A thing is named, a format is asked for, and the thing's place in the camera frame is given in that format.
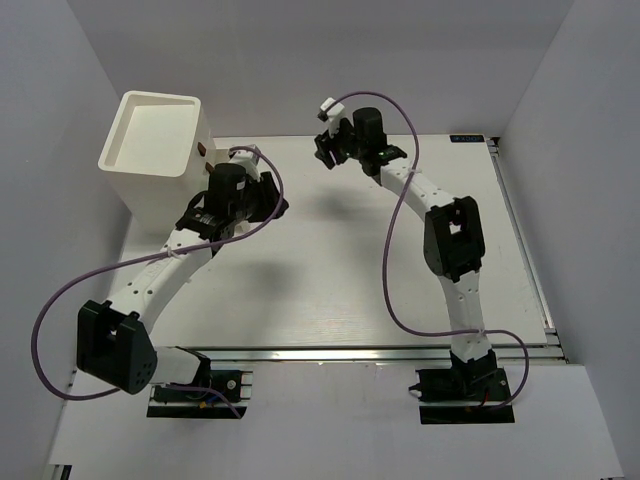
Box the white drawer cabinet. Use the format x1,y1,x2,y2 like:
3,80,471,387
98,90,229,236

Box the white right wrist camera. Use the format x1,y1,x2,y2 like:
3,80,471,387
317,97,345,137

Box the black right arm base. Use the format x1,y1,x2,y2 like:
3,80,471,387
408,367,515,426

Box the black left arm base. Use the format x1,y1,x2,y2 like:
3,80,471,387
146,365,253,420

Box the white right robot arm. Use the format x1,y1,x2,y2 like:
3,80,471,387
314,98,495,364

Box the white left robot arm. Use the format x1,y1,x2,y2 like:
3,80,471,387
76,162,288,394

